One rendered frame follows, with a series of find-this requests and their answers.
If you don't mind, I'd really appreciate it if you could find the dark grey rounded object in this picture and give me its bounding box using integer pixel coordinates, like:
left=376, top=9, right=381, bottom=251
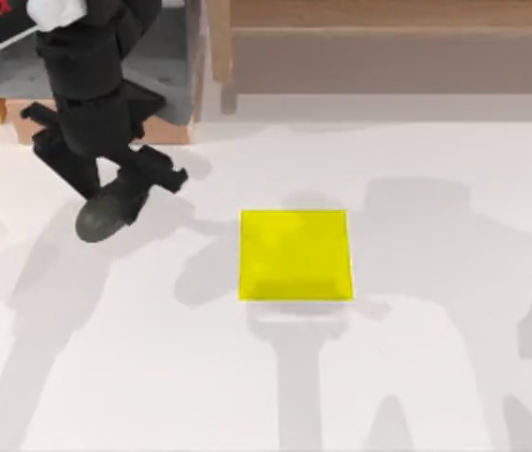
left=73, top=175, right=140, bottom=244

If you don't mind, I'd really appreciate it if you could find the grey pierced drawer inside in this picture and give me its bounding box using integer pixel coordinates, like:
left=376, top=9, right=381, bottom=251
left=0, top=0, right=208, bottom=127

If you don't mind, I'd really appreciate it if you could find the flat yellow square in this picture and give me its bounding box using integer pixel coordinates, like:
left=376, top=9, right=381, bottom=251
left=237, top=209, right=356, bottom=302

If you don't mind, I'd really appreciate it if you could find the wooden cupboard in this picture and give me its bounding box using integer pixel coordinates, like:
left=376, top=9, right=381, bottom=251
left=199, top=0, right=532, bottom=117

